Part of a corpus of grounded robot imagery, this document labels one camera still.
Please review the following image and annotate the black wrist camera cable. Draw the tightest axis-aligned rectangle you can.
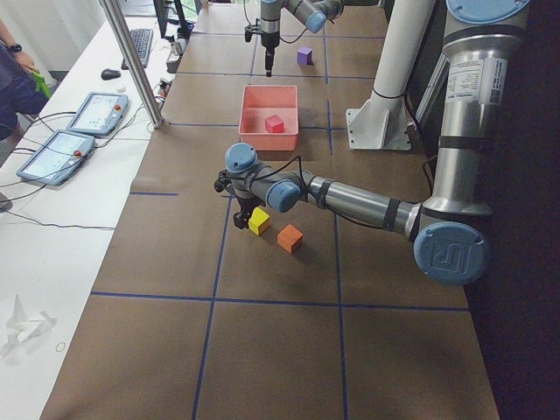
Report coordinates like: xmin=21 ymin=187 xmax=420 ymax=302
xmin=244 ymin=156 xmax=333 ymax=220

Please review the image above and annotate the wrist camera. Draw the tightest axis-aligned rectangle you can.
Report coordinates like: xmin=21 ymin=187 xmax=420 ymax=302
xmin=244 ymin=24 xmax=262 ymax=43
xmin=213 ymin=170 xmax=234 ymax=194

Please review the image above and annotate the crumpled white paper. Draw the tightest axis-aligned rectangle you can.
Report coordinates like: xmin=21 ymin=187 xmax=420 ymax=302
xmin=1 ymin=295 xmax=57 ymax=359

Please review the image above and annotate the yellow foam block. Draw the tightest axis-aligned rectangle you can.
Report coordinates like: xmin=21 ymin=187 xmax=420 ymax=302
xmin=248 ymin=207 xmax=270 ymax=236

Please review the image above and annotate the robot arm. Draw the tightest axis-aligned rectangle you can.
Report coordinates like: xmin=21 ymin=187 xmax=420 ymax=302
xmin=214 ymin=1 xmax=530 ymax=285
xmin=257 ymin=0 xmax=344 ymax=77

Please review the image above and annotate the orange foam block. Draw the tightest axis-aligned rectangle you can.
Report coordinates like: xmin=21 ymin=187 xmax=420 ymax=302
xmin=276 ymin=224 xmax=304 ymax=254

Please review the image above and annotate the black keyboard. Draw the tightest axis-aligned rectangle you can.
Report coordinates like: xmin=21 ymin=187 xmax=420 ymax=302
xmin=129 ymin=28 xmax=153 ymax=68

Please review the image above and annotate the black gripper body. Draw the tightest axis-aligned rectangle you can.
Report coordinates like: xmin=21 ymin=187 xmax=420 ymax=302
xmin=234 ymin=194 xmax=259 ymax=221
xmin=261 ymin=31 xmax=279 ymax=61

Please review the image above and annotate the red foam block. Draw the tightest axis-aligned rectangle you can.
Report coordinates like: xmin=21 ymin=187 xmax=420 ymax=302
xmin=264 ymin=115 xmax=284 ymax=134

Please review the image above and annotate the purple foam block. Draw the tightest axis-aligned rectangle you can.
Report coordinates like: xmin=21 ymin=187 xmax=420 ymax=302
xmin=297 ymin=46 xmax=313 ymax=66

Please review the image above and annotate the person in dark shirt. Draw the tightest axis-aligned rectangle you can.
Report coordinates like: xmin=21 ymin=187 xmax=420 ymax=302
xmin=1 ymin=21 xmax=48 ymax=149

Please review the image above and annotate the teach pendant tablet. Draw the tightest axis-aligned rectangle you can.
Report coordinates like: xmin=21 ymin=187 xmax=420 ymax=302
xmin=17 ymin=129 xmax=95 ymax=186
xmin=66 ymin=92 xmax=129 ymax=137

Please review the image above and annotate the far teach pendant tablet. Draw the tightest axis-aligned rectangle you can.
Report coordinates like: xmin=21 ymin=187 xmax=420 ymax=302
xmin=66 ymin=92 xmax=129 ymax=137

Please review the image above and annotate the aluminium frame post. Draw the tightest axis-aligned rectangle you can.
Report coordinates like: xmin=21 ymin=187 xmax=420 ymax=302
xmin=99 ymin=0 xmax=165 ymax=129

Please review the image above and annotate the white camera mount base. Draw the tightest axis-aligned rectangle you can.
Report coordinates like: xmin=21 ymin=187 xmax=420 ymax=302
xmin=346 ymin=0 xmax=435 ymax=151

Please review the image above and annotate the pink plastic bin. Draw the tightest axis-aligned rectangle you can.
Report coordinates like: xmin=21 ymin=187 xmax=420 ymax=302
xmin=238 ymin=85 xmax=299 ymax=151

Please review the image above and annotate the brown paper table cover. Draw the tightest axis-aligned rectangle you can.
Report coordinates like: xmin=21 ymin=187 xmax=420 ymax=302
xmin=42 ymin=3 xmax=498 ymax=419

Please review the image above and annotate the near teach pendant tablet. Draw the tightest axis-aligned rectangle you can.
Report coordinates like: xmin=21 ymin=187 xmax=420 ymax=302
xmin=17 ymin=129 xmax=95 ymax=186

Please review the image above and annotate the black computer mouse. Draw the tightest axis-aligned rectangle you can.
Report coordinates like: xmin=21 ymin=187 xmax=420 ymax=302
xmin=101 ymin=68 xmax=121 ymax=81

